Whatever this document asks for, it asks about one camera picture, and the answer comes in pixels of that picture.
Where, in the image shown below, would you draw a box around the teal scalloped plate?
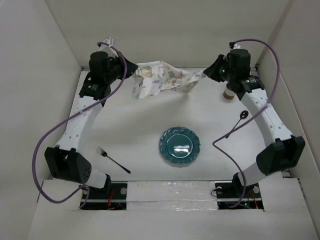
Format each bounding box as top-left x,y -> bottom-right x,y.
159,126 -> 201,166

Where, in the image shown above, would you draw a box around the floral cloth placemat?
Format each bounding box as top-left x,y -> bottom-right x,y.
132,61 -> 206,100

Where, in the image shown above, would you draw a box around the brown paper cup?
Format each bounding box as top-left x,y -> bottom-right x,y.
223,84 -> 236,100

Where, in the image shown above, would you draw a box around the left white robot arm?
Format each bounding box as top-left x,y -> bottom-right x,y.
44,51 -> 138,199

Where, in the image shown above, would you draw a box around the black fork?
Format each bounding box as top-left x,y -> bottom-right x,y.
96,147 -> 131,174

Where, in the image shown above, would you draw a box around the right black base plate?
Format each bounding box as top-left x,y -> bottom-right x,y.
210,181 -> 264,210

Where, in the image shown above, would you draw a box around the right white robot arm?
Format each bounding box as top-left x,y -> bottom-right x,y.
203,45 -> 306,197

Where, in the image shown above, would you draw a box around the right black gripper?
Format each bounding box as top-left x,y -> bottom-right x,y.
204,54 -> 236,83

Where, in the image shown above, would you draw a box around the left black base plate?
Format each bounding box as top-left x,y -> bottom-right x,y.
80,181 -> 128,211

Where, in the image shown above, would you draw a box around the black spoon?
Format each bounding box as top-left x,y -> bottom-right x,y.
231,110 -> 249,131

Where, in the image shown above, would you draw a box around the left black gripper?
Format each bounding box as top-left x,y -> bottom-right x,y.
105,52 -> 138,85

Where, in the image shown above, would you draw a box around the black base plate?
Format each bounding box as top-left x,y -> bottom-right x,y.
210,181 -> 264,210
80,181 -> 128,211

